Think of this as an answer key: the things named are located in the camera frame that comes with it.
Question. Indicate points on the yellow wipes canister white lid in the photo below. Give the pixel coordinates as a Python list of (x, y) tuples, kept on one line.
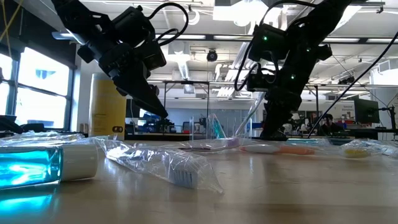
[(105, 115)]

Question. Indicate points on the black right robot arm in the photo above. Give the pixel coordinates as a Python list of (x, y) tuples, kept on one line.
[(304, 34)]

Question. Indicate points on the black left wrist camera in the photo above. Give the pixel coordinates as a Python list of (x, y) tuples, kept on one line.
[(152, 57)]

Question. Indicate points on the black ceiling camera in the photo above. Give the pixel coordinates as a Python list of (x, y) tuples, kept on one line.
[(212, 55)]

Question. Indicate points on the teal toothbrush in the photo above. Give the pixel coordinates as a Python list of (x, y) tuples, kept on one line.
[(217, 145)]

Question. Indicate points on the black overhead frame bar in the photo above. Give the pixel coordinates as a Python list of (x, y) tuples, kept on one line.
[(210, 37)]

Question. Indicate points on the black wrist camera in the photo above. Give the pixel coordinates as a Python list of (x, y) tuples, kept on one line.
[(259, 82), (152, 57)]

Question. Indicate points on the black aluminium table frame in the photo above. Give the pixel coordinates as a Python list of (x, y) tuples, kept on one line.
[(140, 136)]

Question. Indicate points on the yellow white wrapped toothbrush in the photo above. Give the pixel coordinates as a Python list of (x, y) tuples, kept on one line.
[(354, 153)]

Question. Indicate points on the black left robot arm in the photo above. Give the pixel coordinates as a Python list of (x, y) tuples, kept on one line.
[(81, 18)]

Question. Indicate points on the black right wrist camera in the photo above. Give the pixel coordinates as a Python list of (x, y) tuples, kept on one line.
[(259, 82)]

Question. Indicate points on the black station frame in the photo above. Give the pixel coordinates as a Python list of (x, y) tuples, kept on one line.
[(317, 99), (186, 82)]

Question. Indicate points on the person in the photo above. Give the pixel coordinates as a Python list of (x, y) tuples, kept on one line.
[(329, 124)]

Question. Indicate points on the blue white toothbrush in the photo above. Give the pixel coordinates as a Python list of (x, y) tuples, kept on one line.
[(183, 179), (18, 137), (390, 151)]

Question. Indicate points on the teal mouthwash bottle white cap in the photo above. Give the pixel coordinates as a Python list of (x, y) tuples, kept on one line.
[(219, 129), (31, 168), (306, 142)]

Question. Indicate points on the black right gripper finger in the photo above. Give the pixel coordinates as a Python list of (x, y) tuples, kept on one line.
[(276, 121), (294, 116)]

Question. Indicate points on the black monitor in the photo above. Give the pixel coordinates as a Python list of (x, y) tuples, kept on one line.
[(133, 109), (367, 110)]

